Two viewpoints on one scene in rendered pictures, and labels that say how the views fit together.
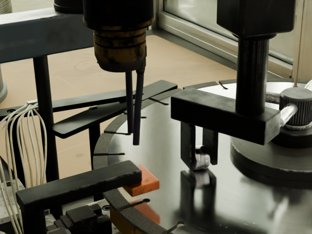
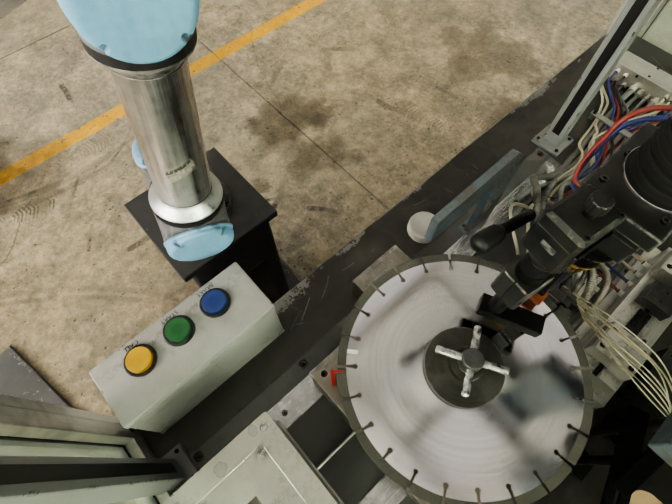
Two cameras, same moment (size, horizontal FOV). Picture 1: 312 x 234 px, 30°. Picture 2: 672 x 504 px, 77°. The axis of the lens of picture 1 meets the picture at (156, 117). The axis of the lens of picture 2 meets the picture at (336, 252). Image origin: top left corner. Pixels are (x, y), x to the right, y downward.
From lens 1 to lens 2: 72 cm
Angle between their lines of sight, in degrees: 91
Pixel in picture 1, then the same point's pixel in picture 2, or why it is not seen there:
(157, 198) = not seen: hidden behind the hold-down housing
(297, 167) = (457, 330)
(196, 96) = (530, 318)
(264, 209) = (467, 298)
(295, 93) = (475, 357)
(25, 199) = not seen: hidden behind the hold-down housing
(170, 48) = not seen: outside the picture
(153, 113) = (570, 405)
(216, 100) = (517, 315)
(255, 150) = (484, 345)
